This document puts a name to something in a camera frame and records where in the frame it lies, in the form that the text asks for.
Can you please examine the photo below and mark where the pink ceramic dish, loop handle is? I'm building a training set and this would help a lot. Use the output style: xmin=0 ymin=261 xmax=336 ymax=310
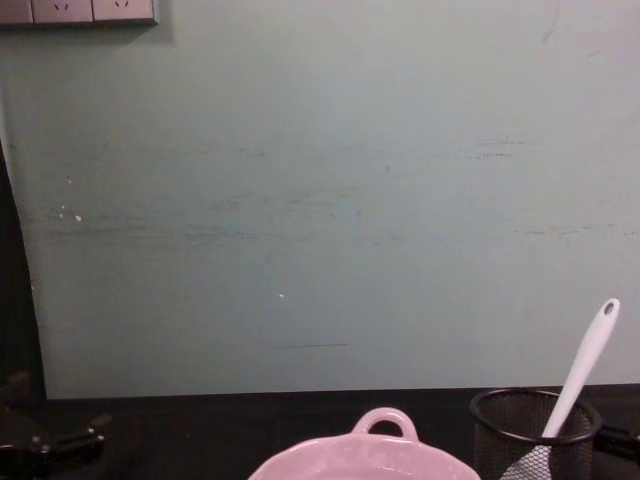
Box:
xmin=247 ymin=406 xmax=482 ymax=480

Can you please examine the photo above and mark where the grey wall socket panel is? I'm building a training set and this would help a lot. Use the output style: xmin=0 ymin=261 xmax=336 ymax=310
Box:
xmin=0 ymin=0 xmax=161 ymax=29

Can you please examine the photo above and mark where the black table cloth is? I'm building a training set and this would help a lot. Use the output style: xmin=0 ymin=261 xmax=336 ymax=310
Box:
xmin=0 ymin=383 xmax=640 ymax=480

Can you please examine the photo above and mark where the black hanging fabric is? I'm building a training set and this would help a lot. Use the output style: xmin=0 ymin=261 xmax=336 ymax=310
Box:
xmin=0 ymin=137 xmax=48 ymax=401

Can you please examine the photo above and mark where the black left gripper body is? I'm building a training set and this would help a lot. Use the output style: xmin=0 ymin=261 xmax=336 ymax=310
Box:
xmin=0 ymin=414 xmax=64 ymax=480

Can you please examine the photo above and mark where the white silicone spatula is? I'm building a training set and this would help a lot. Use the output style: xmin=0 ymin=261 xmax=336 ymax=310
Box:
xmin=499 ymin=297 xmax=622 ymax=480

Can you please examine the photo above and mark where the black mesh utensil holder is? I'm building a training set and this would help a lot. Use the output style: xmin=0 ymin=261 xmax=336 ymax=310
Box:
xmin=469 ymin=388 xmax=603 ymax=480

